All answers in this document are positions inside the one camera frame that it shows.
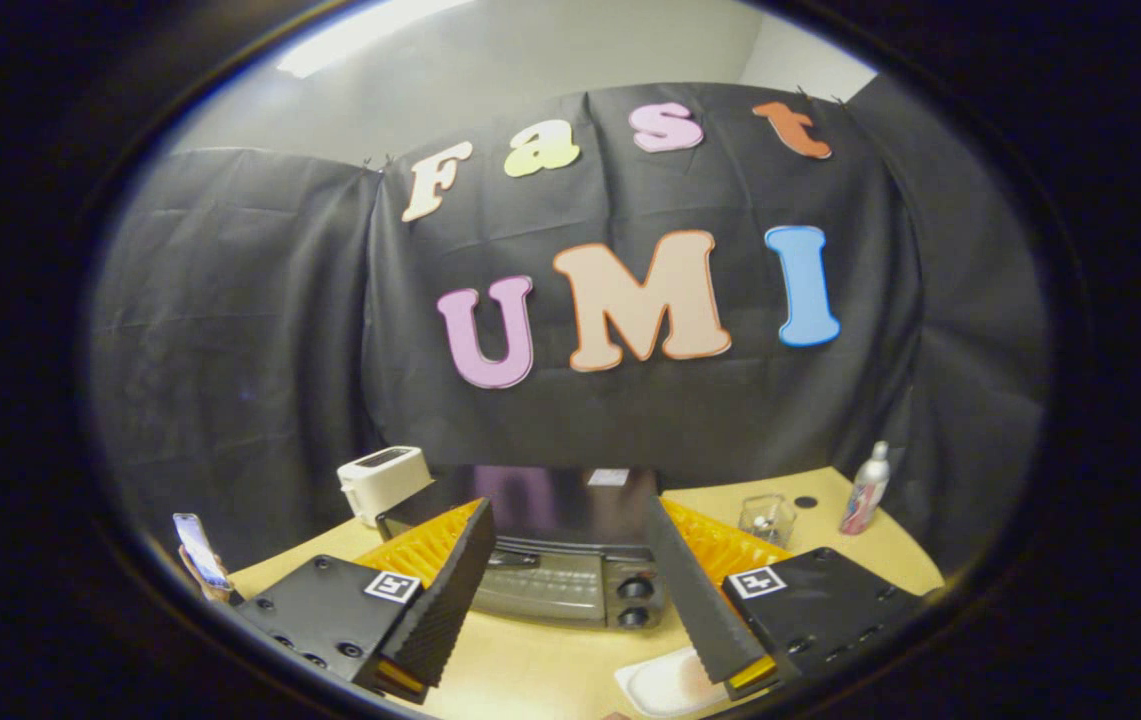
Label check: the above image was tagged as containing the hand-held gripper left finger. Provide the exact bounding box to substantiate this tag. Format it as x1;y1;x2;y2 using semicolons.
233;497;497;705

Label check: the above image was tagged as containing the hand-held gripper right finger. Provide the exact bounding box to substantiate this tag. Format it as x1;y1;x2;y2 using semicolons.
642;496;931;701

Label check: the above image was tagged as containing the black toaster oven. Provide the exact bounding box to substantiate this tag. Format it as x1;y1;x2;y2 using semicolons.
376;464;671;631

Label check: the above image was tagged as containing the white pop-up toaster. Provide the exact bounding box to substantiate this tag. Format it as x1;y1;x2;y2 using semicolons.
337;446;434;528

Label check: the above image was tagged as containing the white plate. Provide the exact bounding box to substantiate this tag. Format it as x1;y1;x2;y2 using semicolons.
614;646;743;718

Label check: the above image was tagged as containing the clear glass cup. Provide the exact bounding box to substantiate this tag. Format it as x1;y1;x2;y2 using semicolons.
739;494;797;549

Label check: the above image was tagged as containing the black backdrop cloth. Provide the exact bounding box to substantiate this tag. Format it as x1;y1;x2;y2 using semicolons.
90;82;1051;576

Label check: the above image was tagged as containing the silver spray bottle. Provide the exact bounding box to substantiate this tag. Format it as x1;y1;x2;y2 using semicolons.
839;441;891;536

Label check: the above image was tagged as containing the smartphone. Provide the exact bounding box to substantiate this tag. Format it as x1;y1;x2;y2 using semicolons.
173;513;231;590

